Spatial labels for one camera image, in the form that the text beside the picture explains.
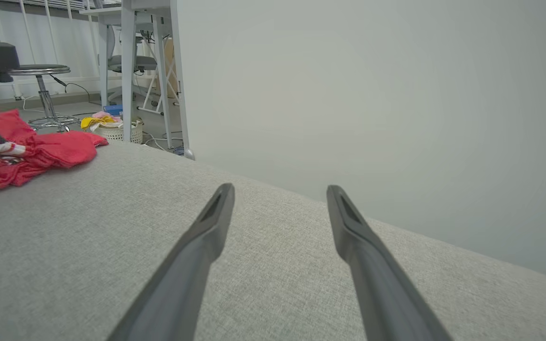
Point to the pink cloth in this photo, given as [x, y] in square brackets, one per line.
[101, 114]

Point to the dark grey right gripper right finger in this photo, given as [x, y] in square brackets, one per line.
[382, 293]

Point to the grey office chair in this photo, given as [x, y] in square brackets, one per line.
[131, 61]

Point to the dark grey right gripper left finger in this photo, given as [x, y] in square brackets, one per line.
[183, 284]

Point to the red Bulls basketball jersey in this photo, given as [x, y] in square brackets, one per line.
[59, 149]

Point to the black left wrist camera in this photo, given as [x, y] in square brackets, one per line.
[0, 57]

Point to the yellow cloth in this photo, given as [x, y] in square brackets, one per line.
[94, 122]

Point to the white folding rack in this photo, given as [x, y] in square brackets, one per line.
[150, 110]

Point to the white table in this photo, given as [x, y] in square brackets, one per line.
[127, 71]

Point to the silver partition foot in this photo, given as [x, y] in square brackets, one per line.
[188, 154]

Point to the round black chrome stool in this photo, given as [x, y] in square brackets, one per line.
[40, 70]

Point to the white woven laundry basket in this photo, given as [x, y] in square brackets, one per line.
[121, 133]

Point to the blue box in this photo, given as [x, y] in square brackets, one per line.
[113, 110]

